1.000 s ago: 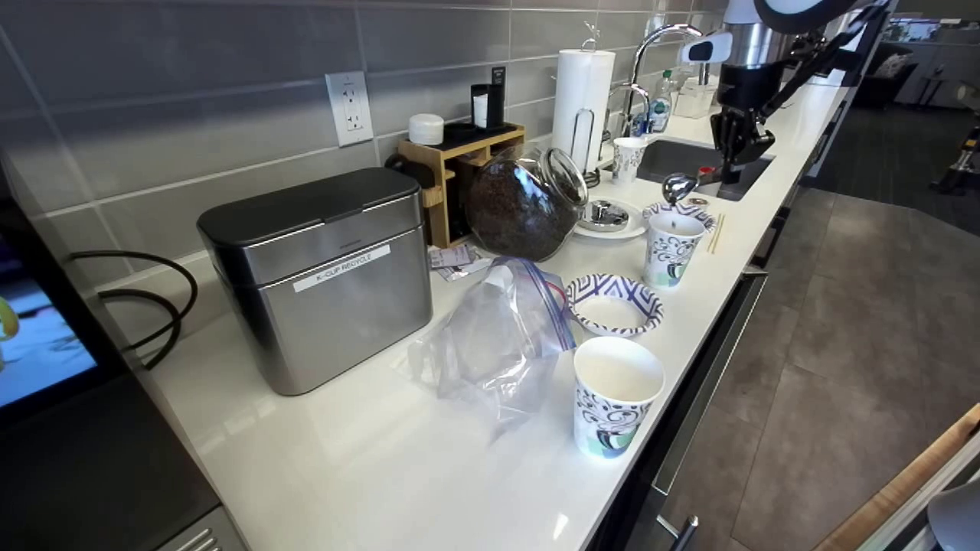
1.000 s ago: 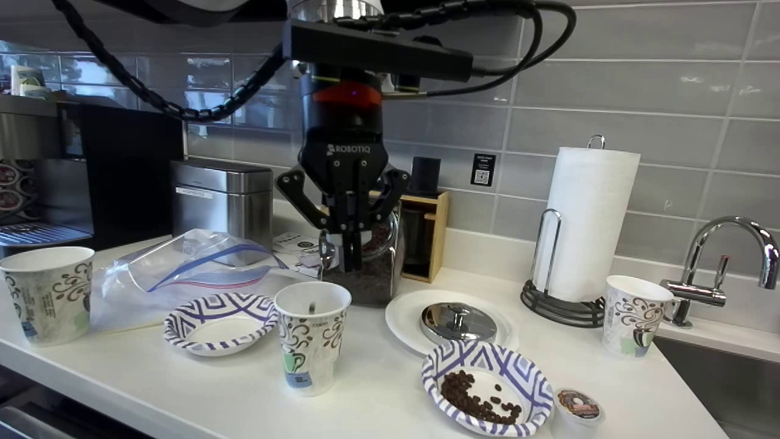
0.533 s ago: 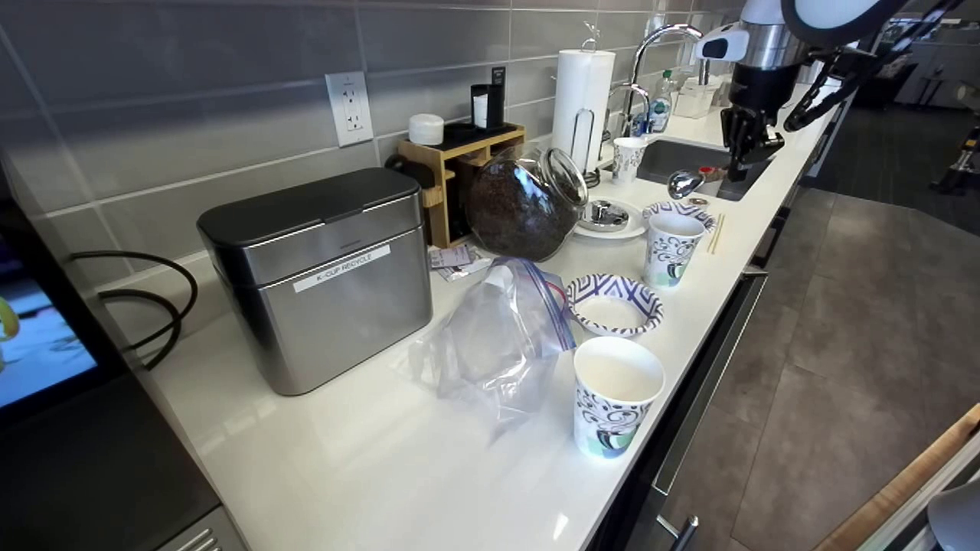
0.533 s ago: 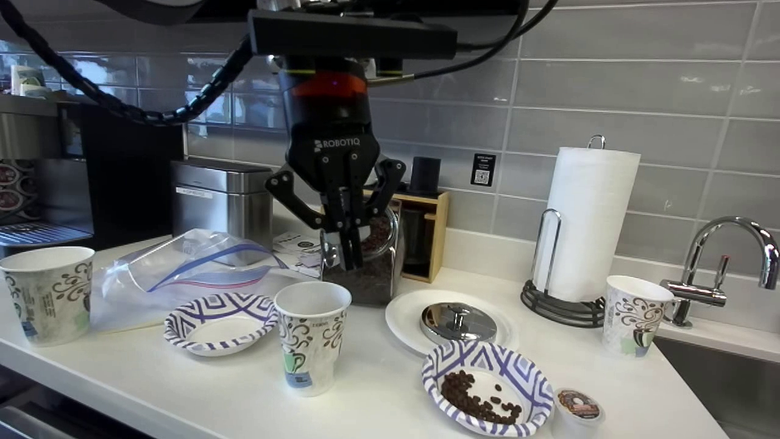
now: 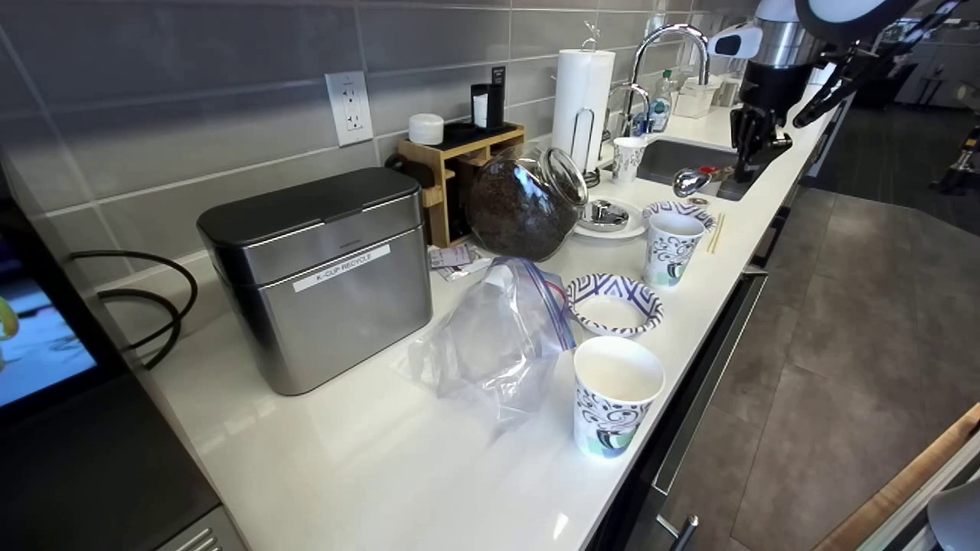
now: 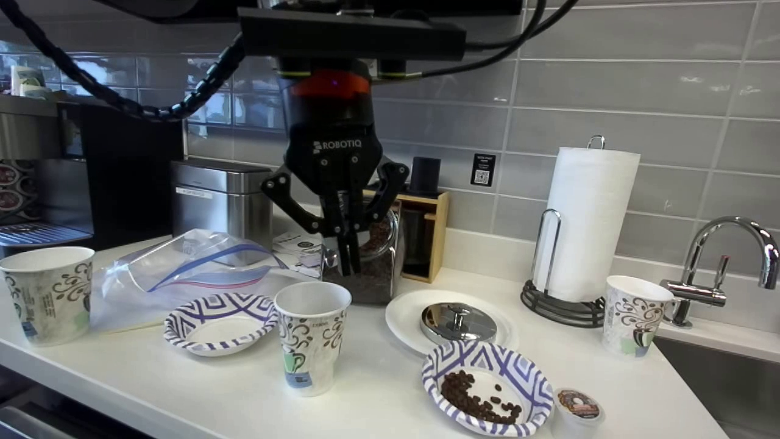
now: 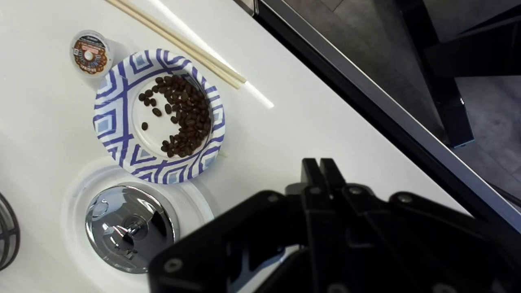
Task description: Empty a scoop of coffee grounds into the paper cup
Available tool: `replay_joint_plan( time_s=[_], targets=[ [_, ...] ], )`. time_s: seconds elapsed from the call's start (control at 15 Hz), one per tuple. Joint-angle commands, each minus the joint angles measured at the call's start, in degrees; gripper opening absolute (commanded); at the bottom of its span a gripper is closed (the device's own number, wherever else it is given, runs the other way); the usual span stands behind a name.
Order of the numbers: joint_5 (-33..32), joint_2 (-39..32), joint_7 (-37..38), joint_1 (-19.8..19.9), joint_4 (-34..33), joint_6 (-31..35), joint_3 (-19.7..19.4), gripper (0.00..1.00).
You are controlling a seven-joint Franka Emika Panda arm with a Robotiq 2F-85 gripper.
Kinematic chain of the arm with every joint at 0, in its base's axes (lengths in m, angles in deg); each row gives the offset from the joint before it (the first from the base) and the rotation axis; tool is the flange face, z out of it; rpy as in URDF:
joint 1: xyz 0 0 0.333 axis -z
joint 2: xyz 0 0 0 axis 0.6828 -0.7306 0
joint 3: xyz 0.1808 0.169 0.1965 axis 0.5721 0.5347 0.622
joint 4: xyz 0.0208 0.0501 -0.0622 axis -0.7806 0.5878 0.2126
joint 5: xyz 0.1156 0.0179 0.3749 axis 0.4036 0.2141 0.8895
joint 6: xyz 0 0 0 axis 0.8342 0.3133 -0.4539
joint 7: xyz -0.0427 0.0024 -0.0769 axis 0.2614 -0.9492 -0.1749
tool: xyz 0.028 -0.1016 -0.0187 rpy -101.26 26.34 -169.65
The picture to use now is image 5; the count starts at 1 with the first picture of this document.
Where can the printed paper leaflet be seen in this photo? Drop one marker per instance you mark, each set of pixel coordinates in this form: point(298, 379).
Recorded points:
point(454, 261)

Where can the small white jar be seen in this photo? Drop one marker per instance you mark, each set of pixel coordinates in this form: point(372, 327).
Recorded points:
point(427, 131)

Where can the tall black bottle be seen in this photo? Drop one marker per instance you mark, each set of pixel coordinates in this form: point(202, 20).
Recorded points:
point(498, 97)

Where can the clear zip plastic bag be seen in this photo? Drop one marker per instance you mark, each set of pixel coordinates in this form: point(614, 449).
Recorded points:
point(490, 339)

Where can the white plate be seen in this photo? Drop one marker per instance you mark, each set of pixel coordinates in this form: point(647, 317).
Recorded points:
point(632, 235)

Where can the blue dish soap bottle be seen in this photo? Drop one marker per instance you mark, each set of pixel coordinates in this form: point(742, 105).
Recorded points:
point(659, 111)

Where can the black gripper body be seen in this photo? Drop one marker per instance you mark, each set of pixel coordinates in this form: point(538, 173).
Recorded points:
point(773, 86)

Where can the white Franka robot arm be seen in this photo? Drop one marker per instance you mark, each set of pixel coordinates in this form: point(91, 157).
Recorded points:
point(785, 43)

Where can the chrome faucet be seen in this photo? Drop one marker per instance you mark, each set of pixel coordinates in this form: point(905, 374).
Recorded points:
point(677, 30)

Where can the stainless steel bin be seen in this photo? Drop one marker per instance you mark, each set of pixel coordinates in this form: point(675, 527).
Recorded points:
point(338, 296)

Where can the undermount kitchen sink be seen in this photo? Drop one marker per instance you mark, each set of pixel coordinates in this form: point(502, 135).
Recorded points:
point(683, 157)

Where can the wooden countertop rack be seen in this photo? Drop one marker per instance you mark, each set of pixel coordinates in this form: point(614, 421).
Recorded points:
point(444, 169)

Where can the white wall power outlet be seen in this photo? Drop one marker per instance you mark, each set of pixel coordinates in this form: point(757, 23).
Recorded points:
point(351, 109)

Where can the grey dome shaped object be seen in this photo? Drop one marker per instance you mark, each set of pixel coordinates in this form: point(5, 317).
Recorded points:
point(959, 521)

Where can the wooden edged table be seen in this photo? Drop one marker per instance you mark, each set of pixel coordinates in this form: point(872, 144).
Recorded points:
point(897, 479)

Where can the printed paper cup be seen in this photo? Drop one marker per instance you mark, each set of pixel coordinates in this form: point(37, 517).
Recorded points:
point(630, 161)
point(614, 409)
point(670, 255)

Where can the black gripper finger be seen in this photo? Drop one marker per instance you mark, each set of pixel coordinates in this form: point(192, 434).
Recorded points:
point(745, 143)
point(773, 139)

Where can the metal coffee scoop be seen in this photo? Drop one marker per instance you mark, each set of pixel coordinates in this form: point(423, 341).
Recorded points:
point(686, 185)

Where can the white paper towel roll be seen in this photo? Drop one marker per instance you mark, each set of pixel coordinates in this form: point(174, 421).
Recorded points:
point(582, 86)

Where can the black bottle white label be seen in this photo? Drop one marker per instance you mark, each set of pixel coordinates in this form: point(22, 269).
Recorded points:
point(478, 109)

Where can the stainless steel dishwasher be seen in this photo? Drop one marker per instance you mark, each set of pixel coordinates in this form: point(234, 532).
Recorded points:
point(707, 387)

